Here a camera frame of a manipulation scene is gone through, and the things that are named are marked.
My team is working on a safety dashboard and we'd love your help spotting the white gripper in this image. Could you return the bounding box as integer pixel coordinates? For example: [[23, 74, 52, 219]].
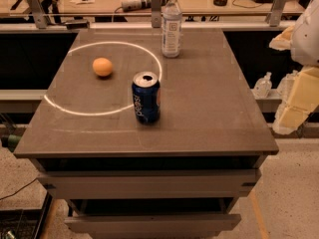
[[269, 0, 319, 134]]

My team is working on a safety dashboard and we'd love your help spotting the right metal bracket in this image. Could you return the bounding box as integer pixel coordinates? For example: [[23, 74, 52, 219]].
[[266, 0, 287, 27]]

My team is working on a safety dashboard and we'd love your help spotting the clear plastic water bottle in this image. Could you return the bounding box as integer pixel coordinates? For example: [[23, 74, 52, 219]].
[[161, 0, 182, 58]]

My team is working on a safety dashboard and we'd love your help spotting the metal bracket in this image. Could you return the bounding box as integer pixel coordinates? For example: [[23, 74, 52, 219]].
[[151, 0, 161, 28], [266, 0, 287, 27], [26, 0, 48, 29]]

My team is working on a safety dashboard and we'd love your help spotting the middle metal bracket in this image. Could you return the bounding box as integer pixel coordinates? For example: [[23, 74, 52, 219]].
[[151, 0, 161, 28]]

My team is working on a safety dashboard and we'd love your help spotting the grey drawer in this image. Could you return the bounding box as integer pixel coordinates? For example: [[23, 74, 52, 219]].
[[65, 214, 241, 238], [38, 169, 261, 199]]

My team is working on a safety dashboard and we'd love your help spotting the blue pepsi can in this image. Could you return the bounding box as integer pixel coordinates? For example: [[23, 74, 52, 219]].
[[132, 72, 160, 123]]

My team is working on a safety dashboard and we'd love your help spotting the lower grey drawer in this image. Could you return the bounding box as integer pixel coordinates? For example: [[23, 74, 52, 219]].
[[65, 214, 241, 238]]

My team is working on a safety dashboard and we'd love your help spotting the upper grey drawer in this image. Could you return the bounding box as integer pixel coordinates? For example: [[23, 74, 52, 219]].
[[38, 169, 261, 199]]

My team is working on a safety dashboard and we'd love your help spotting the grey drawer cabinet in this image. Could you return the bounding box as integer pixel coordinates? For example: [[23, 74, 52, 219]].
[[13, 28, 280, 239]]

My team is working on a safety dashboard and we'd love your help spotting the right clear pump bottle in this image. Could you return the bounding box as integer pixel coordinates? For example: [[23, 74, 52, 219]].
[[276, 70, 297, 97]]

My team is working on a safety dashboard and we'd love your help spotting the black floor cable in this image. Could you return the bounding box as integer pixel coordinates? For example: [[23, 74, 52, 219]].
[[0, 177, 39, 202]]

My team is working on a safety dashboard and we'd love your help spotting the orange fruit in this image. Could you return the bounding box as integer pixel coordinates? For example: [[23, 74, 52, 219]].
[[93, 58, 113, 77]]

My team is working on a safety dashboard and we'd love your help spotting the left metal bracket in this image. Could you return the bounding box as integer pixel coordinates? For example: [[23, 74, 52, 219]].
[[26, 0, 48, 29]]

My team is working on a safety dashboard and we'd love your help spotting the black floor crate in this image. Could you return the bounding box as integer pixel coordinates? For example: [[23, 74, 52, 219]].
[[0, 194, 52, 239]]

